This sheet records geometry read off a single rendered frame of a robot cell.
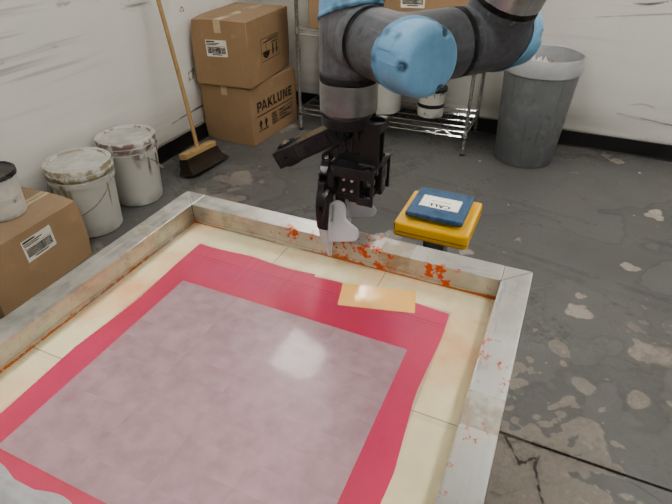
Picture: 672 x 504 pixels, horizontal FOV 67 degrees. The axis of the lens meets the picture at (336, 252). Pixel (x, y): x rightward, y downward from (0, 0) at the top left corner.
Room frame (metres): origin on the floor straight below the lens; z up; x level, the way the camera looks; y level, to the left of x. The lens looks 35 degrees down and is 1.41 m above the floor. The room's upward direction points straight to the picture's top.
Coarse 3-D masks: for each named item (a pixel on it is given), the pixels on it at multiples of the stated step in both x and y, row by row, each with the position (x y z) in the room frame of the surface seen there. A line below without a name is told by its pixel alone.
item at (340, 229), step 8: (336, 200) 0.63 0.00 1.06; (336, 208) 0.63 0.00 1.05; (344, 208) 0.62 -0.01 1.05; (336, 216) 0.63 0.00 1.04; (344, 216) 0.62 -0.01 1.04; (328, 224) 0.62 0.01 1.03; (336, 224) 0.62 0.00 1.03; (344, 224) 0.62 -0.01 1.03; (352, 224) 0.62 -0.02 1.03; (320, 232) 0.62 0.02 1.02; (328, 232) 0.62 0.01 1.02; (336, 232) 0.62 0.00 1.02; (344, 232) 0.62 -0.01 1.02; (352, 232) 0.61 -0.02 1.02; (328, 240) 0.62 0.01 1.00; (336, 240) 0.62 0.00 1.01; (344, 240) 0.61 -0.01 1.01; (352, 240) 0.61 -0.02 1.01; (328, 248) 0.62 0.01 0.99
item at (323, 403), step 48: (336, 288) 0.57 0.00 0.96; (288, 336) 0.47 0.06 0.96; (336, 336) 0.47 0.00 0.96; (384, 336) 0.47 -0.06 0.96; (432, 336) 0.47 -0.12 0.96; (240, 384) 0.39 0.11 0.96; (288, 384) 0.39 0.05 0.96; (336, 384) 0.39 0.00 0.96; (384, 384) 0.39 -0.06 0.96; (192, 432) 0.33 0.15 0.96; (240, 432) 0.33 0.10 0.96; (288, 432) 0.33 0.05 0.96; (336, 432) 0.33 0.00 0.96; (384, 432) 0.33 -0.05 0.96; (192, 480) 0.28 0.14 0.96; (240, 480) 0.28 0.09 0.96; (288, 480) 0.28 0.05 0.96; (336, 480) 0.28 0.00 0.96; (384, 480) 0.28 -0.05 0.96
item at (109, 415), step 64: (192, 256) 0.65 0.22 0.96; (128, 320) 0.50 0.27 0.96; (192, 320) 0.50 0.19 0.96; (256, 320) 0.50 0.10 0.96; (64, 384) 0.39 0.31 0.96; (128, 384) 0.39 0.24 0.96; (192, 384) 0.39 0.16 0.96; (0, 448) 0.31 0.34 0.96; (64, 448) 0.31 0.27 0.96; (128, 448) 0.31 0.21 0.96
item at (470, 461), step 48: (192, 192) 0.79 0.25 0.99; (144, 240) 0.65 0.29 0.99; (288, 240) 0.68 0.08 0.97; (384, 240) 0.64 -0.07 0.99; (48, 288) 0.53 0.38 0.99; (96, 288) 0.55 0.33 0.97; (480, 288) 0.55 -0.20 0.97; (528, 288) 0.53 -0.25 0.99; (0, 336) 0.44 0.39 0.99; (480, 384) 0.36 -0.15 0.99; (480, 432) 0.31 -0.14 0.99; (480, 480) 0.26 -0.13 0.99
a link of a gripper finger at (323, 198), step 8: (320, 184) 0.62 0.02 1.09; (320, 192) 0.62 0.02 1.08; (328, 192) 0.62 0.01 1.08; (320, 200) 0.62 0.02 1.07; (328, 200) 0.62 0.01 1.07; (320, 208) 0.62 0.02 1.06; (328, 208) 0.62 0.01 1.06; (320, 216) 0.62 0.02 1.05; (328, 216) 0.62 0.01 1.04; (320, 224) 0.62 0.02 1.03
